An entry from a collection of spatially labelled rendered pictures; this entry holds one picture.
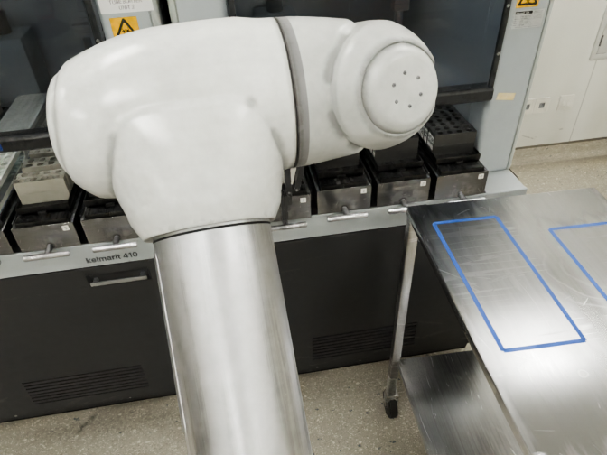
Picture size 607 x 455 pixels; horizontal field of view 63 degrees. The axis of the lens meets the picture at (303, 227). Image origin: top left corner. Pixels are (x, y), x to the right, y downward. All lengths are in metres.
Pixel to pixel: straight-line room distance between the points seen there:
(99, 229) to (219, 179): 0.90
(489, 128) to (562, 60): 1.51
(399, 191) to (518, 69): 0.40
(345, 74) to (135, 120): 0.16
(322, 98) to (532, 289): 0.69
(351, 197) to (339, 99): 0.86
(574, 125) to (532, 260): 2.09
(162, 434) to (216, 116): 1.48
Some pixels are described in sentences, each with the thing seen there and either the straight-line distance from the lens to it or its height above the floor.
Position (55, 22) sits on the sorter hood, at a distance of 1.13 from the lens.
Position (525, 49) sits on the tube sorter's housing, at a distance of 1.34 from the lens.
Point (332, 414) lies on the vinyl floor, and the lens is 1.73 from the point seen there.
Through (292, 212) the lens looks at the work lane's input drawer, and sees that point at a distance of 1.22.
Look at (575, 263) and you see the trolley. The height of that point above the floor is 0.82.
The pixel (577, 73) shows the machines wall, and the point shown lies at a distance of 2.95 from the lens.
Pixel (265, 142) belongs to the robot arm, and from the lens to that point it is 0.39.
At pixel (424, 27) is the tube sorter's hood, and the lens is 1.19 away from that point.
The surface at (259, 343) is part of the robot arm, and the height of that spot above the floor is 1.19.
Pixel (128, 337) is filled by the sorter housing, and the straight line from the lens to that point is 1.52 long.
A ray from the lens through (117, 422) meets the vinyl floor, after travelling 1.85.
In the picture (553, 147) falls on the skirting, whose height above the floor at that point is 0.07.
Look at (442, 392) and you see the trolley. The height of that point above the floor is 0.28.
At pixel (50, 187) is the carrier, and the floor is 0.86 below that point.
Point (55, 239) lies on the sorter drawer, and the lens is 1.30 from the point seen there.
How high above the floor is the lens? 1.49
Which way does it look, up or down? 39 degrees down
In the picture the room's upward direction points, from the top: 2 degrees counter-clockwise
